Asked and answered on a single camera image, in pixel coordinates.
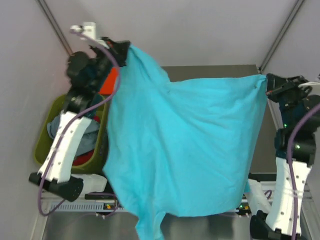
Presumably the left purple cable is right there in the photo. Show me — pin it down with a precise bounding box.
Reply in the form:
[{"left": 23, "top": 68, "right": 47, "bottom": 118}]
[{"left": 37, "top": 27, "right": 123, "bottom": 217}]

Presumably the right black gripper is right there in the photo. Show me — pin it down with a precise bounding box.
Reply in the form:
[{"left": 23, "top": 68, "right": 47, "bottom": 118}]
[{"left": 264, "top": 72, "right": 312, "bottom": 127}]

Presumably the olive green plastic bin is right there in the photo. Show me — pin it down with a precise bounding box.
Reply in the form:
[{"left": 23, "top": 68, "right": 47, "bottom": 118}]
[{"left": 33, "top": 94, "right": 110, "bottom": 174}]

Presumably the cyan t shirt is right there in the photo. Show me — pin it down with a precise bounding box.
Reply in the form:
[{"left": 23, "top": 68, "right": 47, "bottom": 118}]
[{"left": 103, "top": 46, "right": 267, "bottom": 240}]

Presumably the folded orange t shirt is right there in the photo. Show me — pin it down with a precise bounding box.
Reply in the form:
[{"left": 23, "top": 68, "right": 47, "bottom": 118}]
[{"left": 99, "top": 67, "right": 118, "bottom": 96}]

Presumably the grey blue t shirt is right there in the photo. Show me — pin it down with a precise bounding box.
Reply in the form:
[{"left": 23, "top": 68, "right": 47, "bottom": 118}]
[{"left": 46, "top": 115, "right": 100, "bottom": 157}]

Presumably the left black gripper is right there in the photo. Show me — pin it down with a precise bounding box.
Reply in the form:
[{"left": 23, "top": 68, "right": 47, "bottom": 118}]
[{"left": 89, "top": 36, "right": 130, "bottom": 92}]

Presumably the purple cable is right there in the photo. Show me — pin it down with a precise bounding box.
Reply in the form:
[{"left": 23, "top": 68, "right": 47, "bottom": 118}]
[
  {"left": 37, "top": 27, "right": 123, "bottom": 217},
  {"left": 264, "top": 102, "right": 320, "bottom": 240}
]

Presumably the aluminium frame rail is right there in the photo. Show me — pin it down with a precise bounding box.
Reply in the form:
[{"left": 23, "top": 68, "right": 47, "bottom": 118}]
[{"left": 257, "top": 66, "right": 283, "bottom": 141}]

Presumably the slotted white cable duct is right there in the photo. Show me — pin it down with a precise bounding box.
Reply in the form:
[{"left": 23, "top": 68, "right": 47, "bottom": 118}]
[{"left": 55, "top": 200, "right": 119, "bottom": 213}]

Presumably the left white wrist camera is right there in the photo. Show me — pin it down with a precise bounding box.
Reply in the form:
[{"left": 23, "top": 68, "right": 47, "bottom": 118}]
[{"left": 69, "top": 22, "right": 97, "bottom": 41}]

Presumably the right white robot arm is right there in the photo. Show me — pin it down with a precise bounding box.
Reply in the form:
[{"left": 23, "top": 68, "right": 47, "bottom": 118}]
[{"left": 233, "top": 73, "right": 320, "bottom": 240}]

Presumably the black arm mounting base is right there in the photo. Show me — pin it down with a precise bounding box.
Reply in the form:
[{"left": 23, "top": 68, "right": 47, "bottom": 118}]
[{"left": 84, "top": 174, "right": 117, "bottom": 200}]

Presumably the red t shirt in bin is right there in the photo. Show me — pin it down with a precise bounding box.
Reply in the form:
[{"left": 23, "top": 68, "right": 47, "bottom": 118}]
[{"left": 72, "top": 109, "right": 101, "bottom": 166}]

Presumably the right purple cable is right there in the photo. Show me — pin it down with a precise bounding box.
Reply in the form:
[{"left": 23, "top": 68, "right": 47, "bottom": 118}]
[{"left": 264, "top": 102, "right": 320, "bottom": 240}]

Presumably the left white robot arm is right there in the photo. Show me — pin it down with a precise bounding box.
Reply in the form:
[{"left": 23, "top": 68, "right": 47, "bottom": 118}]
[{"left": 28, "top": 37, "right": 131, "bottom": 202}]

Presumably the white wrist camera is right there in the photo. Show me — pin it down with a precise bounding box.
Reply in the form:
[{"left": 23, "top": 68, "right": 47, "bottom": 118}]
[
  {"left": 298, "top": 81, "right": 320, "bottom": 97},
  {"left": 69, "top": 22, "right": 97, "bottom": 41}
]

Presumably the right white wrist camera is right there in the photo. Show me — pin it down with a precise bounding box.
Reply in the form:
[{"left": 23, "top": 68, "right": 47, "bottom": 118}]
[{"left": 298, "top": 81, "right": 320, "bottom": 97}]

